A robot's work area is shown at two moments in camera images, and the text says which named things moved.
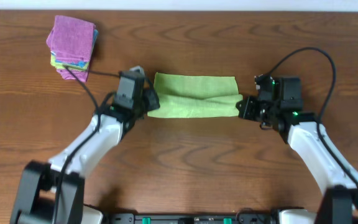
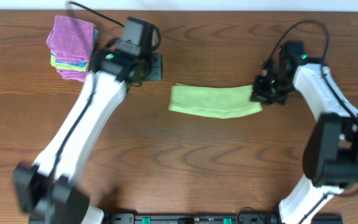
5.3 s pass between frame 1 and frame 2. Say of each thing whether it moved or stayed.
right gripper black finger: moved
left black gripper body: moved
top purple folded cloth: stayed
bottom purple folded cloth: stayed
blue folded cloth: stayed
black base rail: stayed
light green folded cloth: stayed
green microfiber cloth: moved
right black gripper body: moved
